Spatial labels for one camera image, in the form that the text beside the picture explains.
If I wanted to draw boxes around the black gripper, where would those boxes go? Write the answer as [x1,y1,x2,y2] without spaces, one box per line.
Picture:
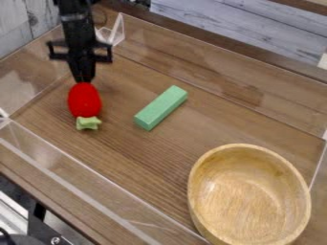
[46,19,113,82]

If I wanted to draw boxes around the red plush strawberry toy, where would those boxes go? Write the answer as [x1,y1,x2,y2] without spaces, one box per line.
[69,82,103,130]

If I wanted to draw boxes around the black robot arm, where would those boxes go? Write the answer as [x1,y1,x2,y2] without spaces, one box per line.
[46,0,113,83]

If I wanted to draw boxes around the green rectangular block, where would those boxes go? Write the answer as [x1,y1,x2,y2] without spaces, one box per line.
[134,85,189,131]

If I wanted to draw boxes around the clear acrylic tray walls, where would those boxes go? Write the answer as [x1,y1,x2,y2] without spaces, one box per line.
[0,17,327,245]

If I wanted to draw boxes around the wooden bowl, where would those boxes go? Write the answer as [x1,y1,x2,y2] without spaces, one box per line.
[189,144,313,245]

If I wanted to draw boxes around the black table leg bracket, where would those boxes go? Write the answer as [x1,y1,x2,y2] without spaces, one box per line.
[27,202,95,245]

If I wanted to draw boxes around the black cable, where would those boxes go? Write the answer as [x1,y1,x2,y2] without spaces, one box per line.
[0,228,17,245]

